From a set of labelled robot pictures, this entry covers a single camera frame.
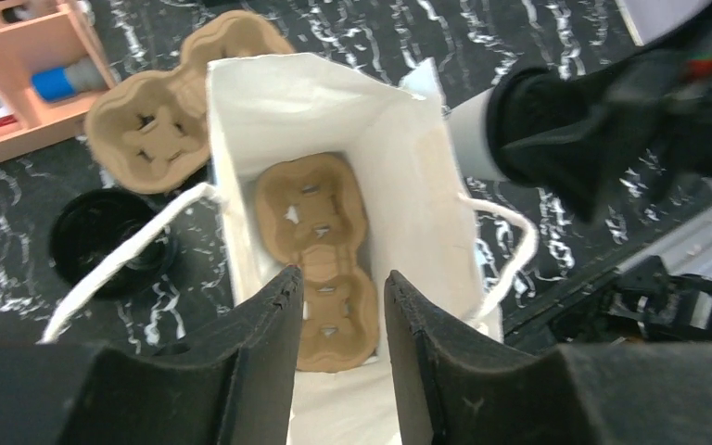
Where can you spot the black cup upright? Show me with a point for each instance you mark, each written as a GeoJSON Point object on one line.
{"type": "Point", "coordinates": [92, 225]}

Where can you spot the aluminium frame rail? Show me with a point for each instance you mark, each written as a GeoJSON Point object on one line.
{"type": "Point", "coordinates": [694, 239]}

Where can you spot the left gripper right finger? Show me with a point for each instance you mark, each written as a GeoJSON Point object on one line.
{"type": "Point", "coordinates": [454, 385]}

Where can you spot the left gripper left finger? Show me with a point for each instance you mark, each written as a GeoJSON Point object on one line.
{"type": "Point", "coordinates": [229, 382]}

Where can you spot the blue cap small item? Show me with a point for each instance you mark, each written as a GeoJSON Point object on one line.
{"type": "Point", "coordinates": [61, 83]}

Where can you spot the brown cardboard cup carrier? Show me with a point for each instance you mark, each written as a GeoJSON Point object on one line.
{"type": "Point", "coordinates": [310, 214]}

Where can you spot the orange plastic file organizer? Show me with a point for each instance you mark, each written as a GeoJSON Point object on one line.
{"type": "Point", "coordinates": [37, 36]}

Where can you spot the light blue paper bag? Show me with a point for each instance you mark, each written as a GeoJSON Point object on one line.
{"type": "Point", "coordinates": [463, 252]}
{"type": "Point", "coordinates": [649, 19]}

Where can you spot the flat light blue paper bag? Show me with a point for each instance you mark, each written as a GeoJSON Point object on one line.
{"type": "Point", "coordinates": [649, 19]}

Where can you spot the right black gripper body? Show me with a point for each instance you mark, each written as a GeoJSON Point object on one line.
{"type": "Point", "coordinates": [578, 137]}

